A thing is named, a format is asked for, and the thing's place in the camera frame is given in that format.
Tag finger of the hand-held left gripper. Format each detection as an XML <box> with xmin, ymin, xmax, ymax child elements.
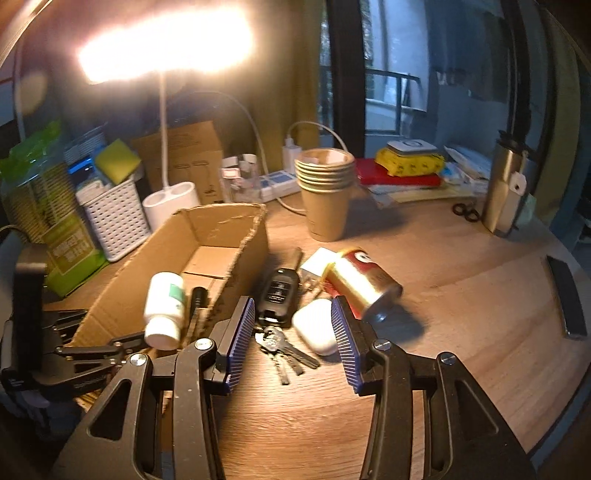
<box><xmin>54</xmin><ymin>331</ymin><xmax>150</xmax><ymax>370</ymax></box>
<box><xmin>42</xmin><ymin>309</ymin><xmax>90</xmax><ymax>346</ymax></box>

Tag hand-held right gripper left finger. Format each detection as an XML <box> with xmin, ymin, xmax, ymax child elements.
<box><xmin>53</xmin><ymin>295</ymin><xmax>257</xmax><ymax>480</ymax></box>

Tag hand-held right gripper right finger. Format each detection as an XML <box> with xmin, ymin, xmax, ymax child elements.
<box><xmin>331</xmin><ymin>295</ymin><xmax>539</xmax><ymax>480</ymax></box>

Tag white earbud case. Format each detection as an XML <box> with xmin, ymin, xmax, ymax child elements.
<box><xmin>291</xmin><ymin>298</ymin><xmax>339</xmax><ymax>356</ymax></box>

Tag black flashlight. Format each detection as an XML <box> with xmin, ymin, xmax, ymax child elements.
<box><xmin>184</xmin><ymin>287</ymin><xmax>209</xmax><ymax>345</ymax></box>

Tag red metal can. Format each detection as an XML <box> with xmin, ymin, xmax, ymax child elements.
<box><xmin>322</xmin><ymin>248</ymin><xmax>404</xmax><ymax>324</ymax></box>

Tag black car key with keys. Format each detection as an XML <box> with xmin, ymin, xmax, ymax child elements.
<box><xmin>254</xmin><ymin>247</ymin><xmax>322</xmax><ymax>385</ymax></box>

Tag white pill bottle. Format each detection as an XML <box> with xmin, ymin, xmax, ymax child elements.
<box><xmin>143</xmin><ymin>272</ymin><xmax>186</xmax><ymax>350</ymax></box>

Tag white charger adapter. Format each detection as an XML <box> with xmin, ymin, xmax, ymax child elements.
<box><xmin>300</xmin><ymin>247</ymin><xmax>338</xmax><ymax>297</ymax></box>
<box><xmin>282</xmin><ymin>136</ymin><xmax>301</xmax><ymax>172</ymax></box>

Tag cardboard box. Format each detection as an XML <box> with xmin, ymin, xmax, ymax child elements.
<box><xmin>64</xmin><ymin>202</ymin><xmax>270</xmax><ymax>398</ymax></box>

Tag white plastic basket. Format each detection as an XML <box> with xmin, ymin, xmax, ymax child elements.
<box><xmin>76</xmin><ymin>178</ymin><xmax>153</xmax><ymax>263</ymax></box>

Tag small white box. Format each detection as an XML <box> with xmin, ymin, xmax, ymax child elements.
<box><xmin>76</xmin><ymin>179</ymin><xmax>112</xmax><ymax>204</ymax></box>

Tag stack of brown paper cups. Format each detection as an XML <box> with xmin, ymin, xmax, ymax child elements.
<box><xmin>294</xmin><ymin>147</ymin><xmax>356</xmax><ymax>243</ymax></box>

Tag phone with lit screen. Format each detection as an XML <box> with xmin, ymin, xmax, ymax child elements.
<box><xmin>66</xmin><ymin>156</ymin><xmax>98</xmax><ymax>186</ymax></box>

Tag clear glass jar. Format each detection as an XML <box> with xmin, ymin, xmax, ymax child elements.
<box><xmin>220</xmin><ymin>154</ymin><xmax>264</xmax><ymax>204</ymax></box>

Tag white power strip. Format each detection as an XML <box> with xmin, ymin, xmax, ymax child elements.
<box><xmin>258</xmin><ymin>168</ymin><xmax>301</xmax><ymax>200</ymax></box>

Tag red book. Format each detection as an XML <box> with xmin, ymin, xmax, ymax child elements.
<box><xmin>354</xmin><ymin>157</ymin><xmax>442</xmax><ymax>188</ymax></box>

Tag yellow green sponge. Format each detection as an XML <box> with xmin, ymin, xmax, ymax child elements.
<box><xmin>95</xmin><ymin>140</ymin><xmax>142</xmax><ymax>186</ymax></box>

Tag black scissors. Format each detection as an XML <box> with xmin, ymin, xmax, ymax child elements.
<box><xmin>452</xmin><ymin>202</ymin><xmax>481</xmax><ymax>223</ymax></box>

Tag brown lamp carton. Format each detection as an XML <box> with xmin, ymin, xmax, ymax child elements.
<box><xmin>131</xmin><ymin>120</ymin><xmax>227</xmax><ymax>206</ymax></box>

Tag white power bank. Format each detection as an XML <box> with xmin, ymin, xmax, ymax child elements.
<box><xmin>386</xmin><ymin>138</ymin><xmax>437</xmax><ymax>157</ymax></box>

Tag white paper packets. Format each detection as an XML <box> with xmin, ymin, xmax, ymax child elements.
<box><xmin>438</xmin><ymin>145</ymin><xmax>493</xmax><ymax>186</ymax></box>

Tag steel travel tumbler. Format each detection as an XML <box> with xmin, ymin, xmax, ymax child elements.
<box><xmin>482</xmin><ymin>130</ymin><xmax>530</xmax><ymax>236</ymax></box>

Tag pale green packet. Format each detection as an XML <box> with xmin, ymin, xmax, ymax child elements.
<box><xmin>514</xmin><ymin>193</ymin><xmax>539</xmax><ymax>230</ymax></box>

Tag black smartphone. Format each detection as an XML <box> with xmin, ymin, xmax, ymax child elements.
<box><xmin>547</xmin><ymin>255</ymin><xmax>588</xmax><ymax>341</ymax></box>

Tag yellow curtain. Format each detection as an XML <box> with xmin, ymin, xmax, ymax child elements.
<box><xmin>217</xmin><ymin>0</ymin><xmax>327</xmax><ymax>156</ymax></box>
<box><xmin>545</xmin><ymin>23</ymin><xmax>591</xmax><ymax>234</ymax></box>

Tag white desk lamp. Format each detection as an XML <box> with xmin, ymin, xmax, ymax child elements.
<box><xmin>76</xmin><ymin>6</ymin><xmax>256</xmax><ymax>232</ymax></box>

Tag white charger cable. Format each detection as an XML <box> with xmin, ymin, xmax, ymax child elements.
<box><xmin>286</xmin><ymin>120</ymin><xmax>352</xmax><ymax>154</ymax></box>

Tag white lamp cable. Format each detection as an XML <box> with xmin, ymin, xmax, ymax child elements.
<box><xmin>202</xmin><ymin>89</ymin><xmax>267</xmax><ymax>160</ymax></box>

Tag black sliding door frame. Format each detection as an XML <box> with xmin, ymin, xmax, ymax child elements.
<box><xmin>322</xmin><ymin>0</ymin><xmax>371</xmax><ymax>154</ymax></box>

